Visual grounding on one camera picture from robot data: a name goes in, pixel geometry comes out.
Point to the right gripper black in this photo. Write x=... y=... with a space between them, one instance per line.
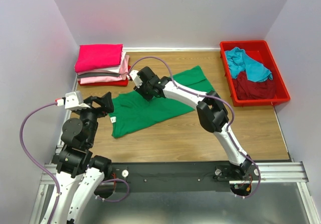
x=149 y=97

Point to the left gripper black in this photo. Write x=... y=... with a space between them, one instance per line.
x=106 y=100

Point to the green t-shirt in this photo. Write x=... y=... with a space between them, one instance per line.
x=133 y=113

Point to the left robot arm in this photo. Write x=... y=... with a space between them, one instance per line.
x=78 y=171

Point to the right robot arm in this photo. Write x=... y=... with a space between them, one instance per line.
x=211 y=110

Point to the red folded t-shirt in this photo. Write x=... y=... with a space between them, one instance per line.
x=116 y=83

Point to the grey folded t-shirt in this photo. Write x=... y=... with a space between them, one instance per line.
x=97 y=74

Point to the light pink folded t-shirt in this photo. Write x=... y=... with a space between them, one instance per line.
x=123 y=73

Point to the magenta folded t-shirt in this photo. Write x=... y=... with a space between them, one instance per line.
x=98 y=56

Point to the blue t-shirt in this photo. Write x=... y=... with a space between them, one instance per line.
x=238 y=61

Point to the dark red t-shirt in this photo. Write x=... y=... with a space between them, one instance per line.
x=249 y=90

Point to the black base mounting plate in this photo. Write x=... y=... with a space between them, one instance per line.
x=147 y=177

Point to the red plastic bin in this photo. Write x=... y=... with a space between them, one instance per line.
x=259 y=51

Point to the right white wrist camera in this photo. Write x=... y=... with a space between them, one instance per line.
x=135 y=78

